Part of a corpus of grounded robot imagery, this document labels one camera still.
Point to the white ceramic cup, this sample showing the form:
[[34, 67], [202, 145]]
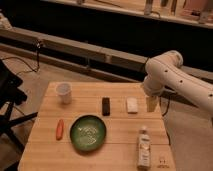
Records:
[[63, 90]]

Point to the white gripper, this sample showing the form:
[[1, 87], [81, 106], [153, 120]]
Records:
[[152, 88]]

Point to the orange carrot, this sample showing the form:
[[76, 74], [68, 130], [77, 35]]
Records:
[[60, 129]]

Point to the clear plastic bottle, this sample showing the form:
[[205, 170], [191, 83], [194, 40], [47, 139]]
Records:
[[144, 161]]

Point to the black rectangular block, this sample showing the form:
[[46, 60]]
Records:
[[105, 106]]

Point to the white sponge block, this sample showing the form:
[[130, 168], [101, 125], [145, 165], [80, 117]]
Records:
[[132, 105]]

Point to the small table label sticker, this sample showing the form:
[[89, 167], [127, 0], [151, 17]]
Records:
[[162, 162]]

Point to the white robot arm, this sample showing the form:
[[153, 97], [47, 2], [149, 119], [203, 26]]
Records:
[[165, 70]]

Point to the green round plate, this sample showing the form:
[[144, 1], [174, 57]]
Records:
[[88, 133]]

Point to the black chair base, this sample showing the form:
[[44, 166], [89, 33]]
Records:
[[10, 92]]

